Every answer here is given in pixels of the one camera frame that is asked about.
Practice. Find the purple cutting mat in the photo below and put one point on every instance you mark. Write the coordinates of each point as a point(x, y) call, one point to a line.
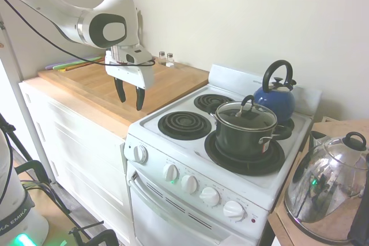
point(53, 66)

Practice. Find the black fabric item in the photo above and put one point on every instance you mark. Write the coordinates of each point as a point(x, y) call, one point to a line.
point(360, 223)

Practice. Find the large wooden butcher block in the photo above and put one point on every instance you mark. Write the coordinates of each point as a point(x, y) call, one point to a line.
point(95, 84)

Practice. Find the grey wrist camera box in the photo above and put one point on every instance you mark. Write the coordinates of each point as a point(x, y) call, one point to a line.
point(138, 56)

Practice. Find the orange cutting mat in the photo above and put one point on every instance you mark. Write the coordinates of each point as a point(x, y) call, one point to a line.
point(79, 66)

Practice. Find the blue enamel kettle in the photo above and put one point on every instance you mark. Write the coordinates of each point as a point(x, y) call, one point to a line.
point(276, 100)

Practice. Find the glass shaker steel cap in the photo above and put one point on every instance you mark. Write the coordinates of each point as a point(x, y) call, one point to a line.
point(170, 61)
point(162, 58)

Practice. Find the small black coil burner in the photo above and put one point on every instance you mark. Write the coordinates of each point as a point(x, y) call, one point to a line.
point(209, 101)

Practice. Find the black metal clamp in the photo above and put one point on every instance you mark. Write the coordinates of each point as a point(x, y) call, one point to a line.
point(98, 236)

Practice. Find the white electric stove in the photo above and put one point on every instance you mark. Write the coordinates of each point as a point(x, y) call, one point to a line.
point(173, 149)

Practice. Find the white stove knob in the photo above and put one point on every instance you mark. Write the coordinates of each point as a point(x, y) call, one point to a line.
point(210, 196)
point(141, 153)
point(189, 184)
point(170, 172)
point(233, 210)

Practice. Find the shiny steel kettle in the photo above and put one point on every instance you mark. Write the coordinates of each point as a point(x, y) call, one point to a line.
point(323, 188)

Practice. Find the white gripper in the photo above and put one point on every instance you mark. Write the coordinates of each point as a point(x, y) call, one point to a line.
point(129, 74)

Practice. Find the wooden side table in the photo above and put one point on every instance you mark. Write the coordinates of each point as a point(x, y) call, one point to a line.
point(331, 129)

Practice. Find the green cutting mat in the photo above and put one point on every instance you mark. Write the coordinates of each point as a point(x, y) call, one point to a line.
point(83, 61)

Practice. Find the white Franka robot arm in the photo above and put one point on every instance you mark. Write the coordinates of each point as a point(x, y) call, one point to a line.
point(57, 12)

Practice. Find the large black coil burner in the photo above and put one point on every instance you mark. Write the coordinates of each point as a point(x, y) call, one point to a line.
point(271, 159)

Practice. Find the black cooking pot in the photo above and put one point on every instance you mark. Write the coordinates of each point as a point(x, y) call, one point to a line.
point(239, 142)

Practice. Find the white kitchen cabinet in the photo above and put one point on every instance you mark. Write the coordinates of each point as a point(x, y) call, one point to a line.
point(80, 156)

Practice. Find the black camera tripod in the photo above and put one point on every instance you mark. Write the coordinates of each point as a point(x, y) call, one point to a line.
point(11, 136)

